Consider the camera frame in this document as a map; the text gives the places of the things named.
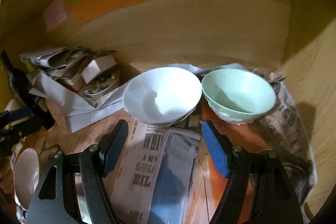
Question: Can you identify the white folded paper sheet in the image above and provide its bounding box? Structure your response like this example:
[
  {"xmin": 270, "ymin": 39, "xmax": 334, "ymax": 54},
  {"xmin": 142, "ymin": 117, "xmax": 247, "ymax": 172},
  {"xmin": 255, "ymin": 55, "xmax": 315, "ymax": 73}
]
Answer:
[{"xmin": 27, "ymin": 70, "xmax": 127, "ymax": 133}]

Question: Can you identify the white ceramic bowl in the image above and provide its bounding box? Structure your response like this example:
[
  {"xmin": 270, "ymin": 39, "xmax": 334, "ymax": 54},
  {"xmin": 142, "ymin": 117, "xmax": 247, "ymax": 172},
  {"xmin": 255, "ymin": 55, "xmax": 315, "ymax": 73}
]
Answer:
[{"xmin": 14, "ymin": 148, "xmax": 39, "ymax": 210}]

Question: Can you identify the pile of newspapers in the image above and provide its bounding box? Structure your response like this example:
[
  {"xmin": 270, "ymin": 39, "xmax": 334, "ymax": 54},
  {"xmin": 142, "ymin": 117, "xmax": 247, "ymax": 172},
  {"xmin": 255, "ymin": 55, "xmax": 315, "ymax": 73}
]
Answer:
[{"xmin": 21, "ymin": 46, "xmax": 112, "ymax": 80}]

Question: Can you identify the pink sticky note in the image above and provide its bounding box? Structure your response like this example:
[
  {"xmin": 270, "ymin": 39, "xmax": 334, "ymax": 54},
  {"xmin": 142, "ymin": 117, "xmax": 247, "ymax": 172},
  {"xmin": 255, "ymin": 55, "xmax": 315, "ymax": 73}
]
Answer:
[{"xmin": 43, "ymin": 0, "xmax": 69, "ymax": 31}]

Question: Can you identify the printed newspaper shelf liner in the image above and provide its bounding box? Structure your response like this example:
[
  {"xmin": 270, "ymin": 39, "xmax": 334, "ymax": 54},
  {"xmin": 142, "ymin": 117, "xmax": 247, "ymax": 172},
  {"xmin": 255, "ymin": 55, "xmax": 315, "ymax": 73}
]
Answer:
[{"xmin": 10, "ymin": 62, "xmax": 318, "ymax": 224}]

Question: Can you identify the small white card box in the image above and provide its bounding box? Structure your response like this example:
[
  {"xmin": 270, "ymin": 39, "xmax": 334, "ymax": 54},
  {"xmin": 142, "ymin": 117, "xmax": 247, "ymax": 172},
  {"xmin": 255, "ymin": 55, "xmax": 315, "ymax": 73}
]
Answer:
[{"xmin": 81, "ymin": 55, "xmax": 117, "ymax": 84}]

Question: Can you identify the light blue ceramic bowl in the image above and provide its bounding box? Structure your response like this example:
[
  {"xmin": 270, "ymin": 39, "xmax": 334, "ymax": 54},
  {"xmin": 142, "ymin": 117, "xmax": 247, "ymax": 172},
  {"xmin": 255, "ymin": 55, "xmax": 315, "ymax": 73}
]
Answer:
[{"xmin": 123, "ymin": 67, "xmax": 202, "ymax": 125}]

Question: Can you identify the small bowl with clutter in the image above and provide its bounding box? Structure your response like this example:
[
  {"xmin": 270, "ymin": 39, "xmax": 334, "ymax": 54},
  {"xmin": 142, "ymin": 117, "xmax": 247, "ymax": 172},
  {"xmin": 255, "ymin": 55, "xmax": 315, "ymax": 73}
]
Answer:
[{"xmin": 84, "ymin": 70, "xmax": 120, "ymax": 99}]

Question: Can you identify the dark wine bottle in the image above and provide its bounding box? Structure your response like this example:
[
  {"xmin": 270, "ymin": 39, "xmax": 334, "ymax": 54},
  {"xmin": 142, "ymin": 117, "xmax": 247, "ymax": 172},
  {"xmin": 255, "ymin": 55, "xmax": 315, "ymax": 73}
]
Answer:
[{"xmin": 1, "ymin": 50, "xmax": 55, "ymax": 130}]

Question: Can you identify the pale green ceramic bowl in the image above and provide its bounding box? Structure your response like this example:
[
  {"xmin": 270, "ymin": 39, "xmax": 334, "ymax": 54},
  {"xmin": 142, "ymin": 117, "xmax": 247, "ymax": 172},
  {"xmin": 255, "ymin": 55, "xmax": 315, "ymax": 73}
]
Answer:
[{"xmin": 202, "ymin": 68, "xmax": 277, "ymax": 124}]

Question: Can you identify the orange sticky note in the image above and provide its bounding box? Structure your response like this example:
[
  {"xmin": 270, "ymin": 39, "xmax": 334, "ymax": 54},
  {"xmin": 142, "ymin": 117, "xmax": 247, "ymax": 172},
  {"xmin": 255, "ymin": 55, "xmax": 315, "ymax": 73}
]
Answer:
[{"xmin": 72, "ymin": 0, "xmax": 144, "ymax": 24}]

